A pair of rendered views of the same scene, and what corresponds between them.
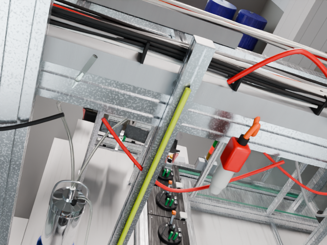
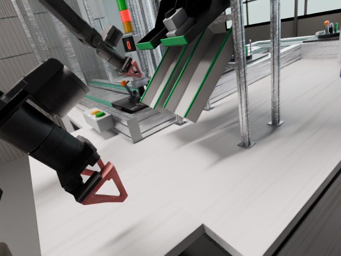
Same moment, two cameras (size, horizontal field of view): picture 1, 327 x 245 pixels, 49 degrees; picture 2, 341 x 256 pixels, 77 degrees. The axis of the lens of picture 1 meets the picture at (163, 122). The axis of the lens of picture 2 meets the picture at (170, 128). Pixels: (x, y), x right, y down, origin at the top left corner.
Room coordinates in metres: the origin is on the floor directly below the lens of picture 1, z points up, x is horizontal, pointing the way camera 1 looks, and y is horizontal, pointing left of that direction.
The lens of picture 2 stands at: (2.10, 0.84, 1.23)
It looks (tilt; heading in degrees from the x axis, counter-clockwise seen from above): 24 degrees down; 254
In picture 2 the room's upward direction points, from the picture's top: 13 degrees counter-clockwise
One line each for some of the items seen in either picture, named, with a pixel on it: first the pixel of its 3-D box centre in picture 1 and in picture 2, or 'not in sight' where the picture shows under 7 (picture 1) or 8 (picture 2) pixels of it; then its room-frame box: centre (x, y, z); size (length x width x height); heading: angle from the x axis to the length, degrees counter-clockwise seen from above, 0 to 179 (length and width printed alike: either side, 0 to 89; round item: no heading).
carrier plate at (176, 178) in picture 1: (162, 174); (143, 99); (1.92, -0.13, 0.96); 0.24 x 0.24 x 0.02; 16
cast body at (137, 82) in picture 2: (168, 165); (140, 77); (1.91, -0.14, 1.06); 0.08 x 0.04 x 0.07; 17
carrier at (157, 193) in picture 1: (168, 197); not in sight; (1.68, -0.20, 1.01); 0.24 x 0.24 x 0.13; 16
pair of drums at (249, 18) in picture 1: (228, 29); not in sight; (8.19, -0.54, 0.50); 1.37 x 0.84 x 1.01; 104
